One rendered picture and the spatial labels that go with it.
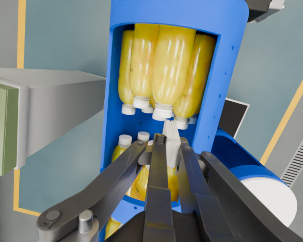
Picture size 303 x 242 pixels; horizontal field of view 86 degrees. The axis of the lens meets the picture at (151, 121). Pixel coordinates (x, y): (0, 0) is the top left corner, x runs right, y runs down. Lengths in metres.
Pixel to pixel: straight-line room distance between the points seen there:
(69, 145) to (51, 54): 0.88
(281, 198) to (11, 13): 2.16
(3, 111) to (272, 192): 0.89
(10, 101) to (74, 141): 1.26
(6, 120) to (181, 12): 0.58
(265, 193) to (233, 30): 0.54
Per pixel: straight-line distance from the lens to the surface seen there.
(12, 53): 2.01
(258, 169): 0.70
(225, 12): 0.32
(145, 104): 0.38
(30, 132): 0.80
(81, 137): 1.81
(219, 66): 0.31
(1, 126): 0.68
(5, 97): 0.65
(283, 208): 0.78
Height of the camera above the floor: 1.51
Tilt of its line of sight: 74 degrees down
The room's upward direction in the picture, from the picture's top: 171 degrees counter-clockwise
